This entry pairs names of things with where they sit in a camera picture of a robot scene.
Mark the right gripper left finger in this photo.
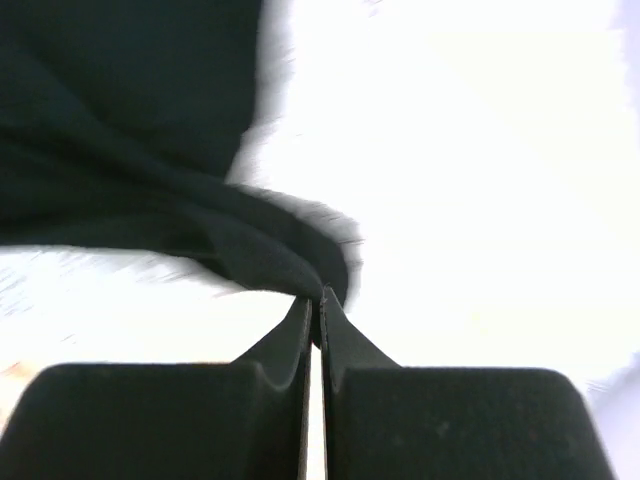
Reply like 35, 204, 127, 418
1, 299, 313, 480

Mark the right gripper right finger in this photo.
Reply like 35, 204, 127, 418
319, 289, 613, 480

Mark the black t shirt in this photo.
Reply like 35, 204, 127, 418
0, 0, 364, 301

